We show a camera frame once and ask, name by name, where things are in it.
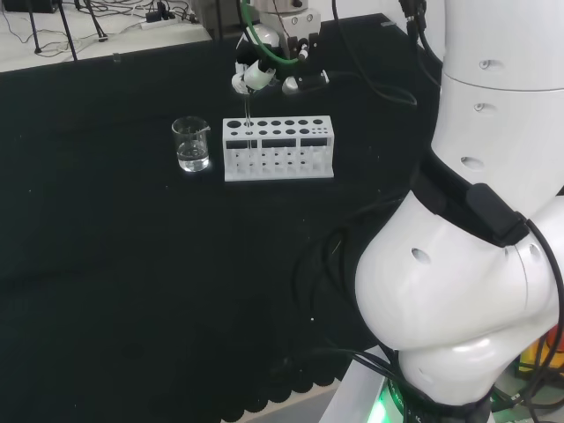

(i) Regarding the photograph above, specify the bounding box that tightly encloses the black box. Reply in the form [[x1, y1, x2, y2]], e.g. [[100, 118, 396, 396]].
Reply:
[[0, 0, 59, 14]]

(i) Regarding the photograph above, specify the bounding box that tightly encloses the green cable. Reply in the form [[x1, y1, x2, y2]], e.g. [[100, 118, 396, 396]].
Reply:
[[239, 0, 306, 68]]

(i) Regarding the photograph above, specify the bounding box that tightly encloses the yellow stop button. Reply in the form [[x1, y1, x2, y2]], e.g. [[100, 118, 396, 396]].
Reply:
[[516, 324, 564, 378]]

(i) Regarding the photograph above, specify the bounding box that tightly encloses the white test tube rack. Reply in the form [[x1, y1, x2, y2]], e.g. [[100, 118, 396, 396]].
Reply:
[[221, 115, 336, 182]]

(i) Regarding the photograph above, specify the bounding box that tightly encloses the black cable with plug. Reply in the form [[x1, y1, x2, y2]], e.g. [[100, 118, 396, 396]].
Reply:
[[397, 0, 444, 67]]

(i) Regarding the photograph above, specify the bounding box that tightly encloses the black tripod leg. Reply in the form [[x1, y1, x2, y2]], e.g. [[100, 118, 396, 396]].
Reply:
[[85, 0, 108, 44], [26, 0, 44, 56], [56, 0, 79, 62]]

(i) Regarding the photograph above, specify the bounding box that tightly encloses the black bench cloth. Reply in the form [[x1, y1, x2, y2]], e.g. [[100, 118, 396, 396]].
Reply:
[[0, 12, 446, 423]]

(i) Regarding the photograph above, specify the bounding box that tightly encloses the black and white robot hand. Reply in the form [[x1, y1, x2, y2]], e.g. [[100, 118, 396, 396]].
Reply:
[[231, 9, 330, 96]]

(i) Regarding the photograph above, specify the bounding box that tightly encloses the clear glass beaker with water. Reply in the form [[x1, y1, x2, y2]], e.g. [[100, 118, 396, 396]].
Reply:
[[171, 115, 212, 174]]

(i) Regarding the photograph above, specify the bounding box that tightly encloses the clear glass rod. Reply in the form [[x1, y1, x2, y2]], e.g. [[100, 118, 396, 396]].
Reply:
[[243, 90, 255, 167]]

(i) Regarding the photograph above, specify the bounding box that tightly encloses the grey metal cabinet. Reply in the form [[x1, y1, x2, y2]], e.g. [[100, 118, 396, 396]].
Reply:
[[189, 0, 261, 41]]

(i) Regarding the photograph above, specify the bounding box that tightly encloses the long black loop cable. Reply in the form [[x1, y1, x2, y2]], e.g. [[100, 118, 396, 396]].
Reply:
[[323, 0, 419, 107]]

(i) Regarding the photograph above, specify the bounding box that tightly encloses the black cable bundle at base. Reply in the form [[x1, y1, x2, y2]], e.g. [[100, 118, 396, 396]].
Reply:
[[292, 193, 424, 423]]

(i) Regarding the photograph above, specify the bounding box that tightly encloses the white power strip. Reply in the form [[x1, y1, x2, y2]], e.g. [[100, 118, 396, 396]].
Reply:
[[139, 16, 181, 31]]

